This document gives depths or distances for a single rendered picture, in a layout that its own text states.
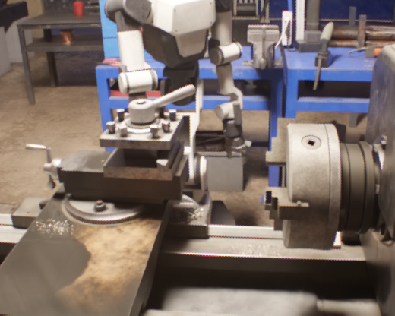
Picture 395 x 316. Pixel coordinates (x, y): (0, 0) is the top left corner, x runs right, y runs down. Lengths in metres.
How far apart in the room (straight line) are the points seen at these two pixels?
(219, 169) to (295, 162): 2.20
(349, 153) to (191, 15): 1.07
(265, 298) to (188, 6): 1.09
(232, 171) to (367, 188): 2.20
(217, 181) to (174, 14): 1.53
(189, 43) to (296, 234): 1.14
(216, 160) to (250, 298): 1.87
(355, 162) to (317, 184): 0.10
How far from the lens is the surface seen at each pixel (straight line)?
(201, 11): 1.87
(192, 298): 1.24
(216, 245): 1.23
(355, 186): 0.90
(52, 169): 1.27
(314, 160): 0.86
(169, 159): 1.09
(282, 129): 0.98
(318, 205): 0.86
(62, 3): 5.40
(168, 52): 1.87
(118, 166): 1.13
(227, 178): 3.07
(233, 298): 1.23
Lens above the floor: 1.56
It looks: 25 degrees down
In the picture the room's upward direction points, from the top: 2 degrees counter-clockwise
